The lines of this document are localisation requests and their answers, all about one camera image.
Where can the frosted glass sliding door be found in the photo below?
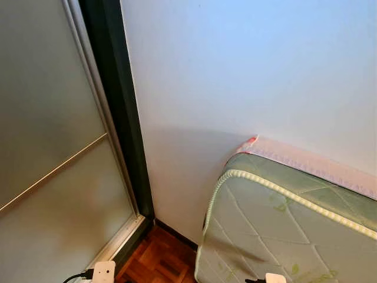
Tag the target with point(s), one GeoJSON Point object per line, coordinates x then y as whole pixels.
{"type": "Point", "coordinates": [47, 118]}

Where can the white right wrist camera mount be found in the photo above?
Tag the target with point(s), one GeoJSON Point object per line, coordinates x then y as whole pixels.
{"type": "Point", "coordinates": [275, 278]}

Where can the dark green door frame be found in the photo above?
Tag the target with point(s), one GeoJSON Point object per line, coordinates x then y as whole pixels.
{"type": "Point", "coordinates": [115, 88]}

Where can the dark wooden skirting board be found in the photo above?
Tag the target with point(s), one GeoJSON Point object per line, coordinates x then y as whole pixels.
{"type": "Point", "coordinates": [177, 234]}

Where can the green quilted mattress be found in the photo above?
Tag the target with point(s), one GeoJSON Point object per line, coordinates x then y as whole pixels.
{"type": "Point", "coordinates": [265, 224]}

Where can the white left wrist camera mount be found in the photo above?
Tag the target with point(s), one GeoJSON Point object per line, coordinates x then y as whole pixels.
{"type": "Point", "coordinates": [104, 272]}

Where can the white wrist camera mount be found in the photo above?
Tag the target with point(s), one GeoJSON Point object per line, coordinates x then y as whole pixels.
{"type": "Point", "coordinates": [104, 272]}
{"type": "Point", "coordinates": [275, 278]}

